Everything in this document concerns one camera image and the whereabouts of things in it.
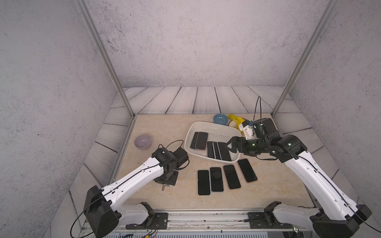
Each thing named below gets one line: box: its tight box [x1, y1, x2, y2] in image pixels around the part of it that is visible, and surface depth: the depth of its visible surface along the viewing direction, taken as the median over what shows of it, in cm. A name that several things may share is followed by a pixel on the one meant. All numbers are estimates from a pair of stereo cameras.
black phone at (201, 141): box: [194, 131, 209, 151], surface depth 104 cm
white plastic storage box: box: [184, 121, 202, 162], surface depth 101 cm
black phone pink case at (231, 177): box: [223, 164, 242, 190], surface depth 91 cm
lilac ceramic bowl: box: [133, 133, 152, 150], surface depth 103 cm
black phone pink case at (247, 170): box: [237, 158, 258, 183], surface depth 93 cm
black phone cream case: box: [196, 169, 212, 197], surface depth 86 cm
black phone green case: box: [209, 166, 225, 193], surface depth 88 cm
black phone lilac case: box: [190, 131, 199, 150], surface depth 104 cm
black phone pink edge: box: [206, 141, 215, 159], surface depth 100 cm
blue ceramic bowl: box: [213, 113, 229, 125], surface depth 117 cm
